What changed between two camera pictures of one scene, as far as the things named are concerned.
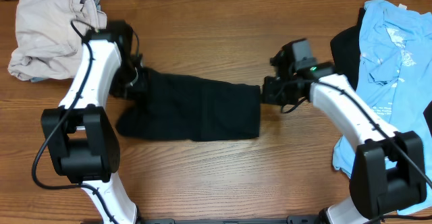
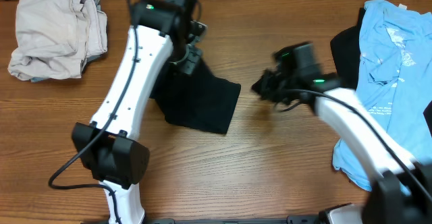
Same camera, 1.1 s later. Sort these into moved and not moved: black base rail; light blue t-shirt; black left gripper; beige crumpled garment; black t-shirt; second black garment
Moved: black t-shirt; black left gripper
Not moved: light blue t-shirt; second black garment; black base rail; beige crumpled garment
